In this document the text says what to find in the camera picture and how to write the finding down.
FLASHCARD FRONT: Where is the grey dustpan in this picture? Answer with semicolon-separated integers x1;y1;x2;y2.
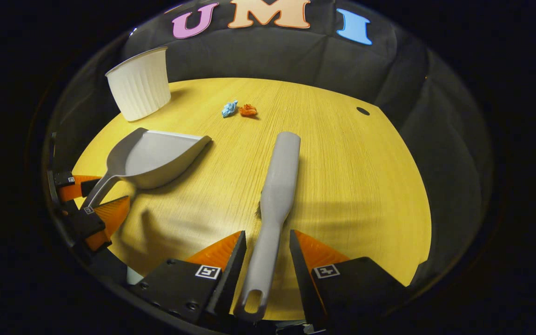
81;127;213;210

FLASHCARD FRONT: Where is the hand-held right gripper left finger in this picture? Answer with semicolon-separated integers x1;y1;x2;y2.
128;230;248;326

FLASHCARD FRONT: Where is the white ribbed garbage bin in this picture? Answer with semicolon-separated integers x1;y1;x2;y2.
105;47;172;122

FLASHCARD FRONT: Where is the small grey broom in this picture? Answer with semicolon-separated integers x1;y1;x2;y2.
233;132;302;323

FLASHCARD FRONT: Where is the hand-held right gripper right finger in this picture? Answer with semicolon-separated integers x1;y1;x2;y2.
289;229;411;329

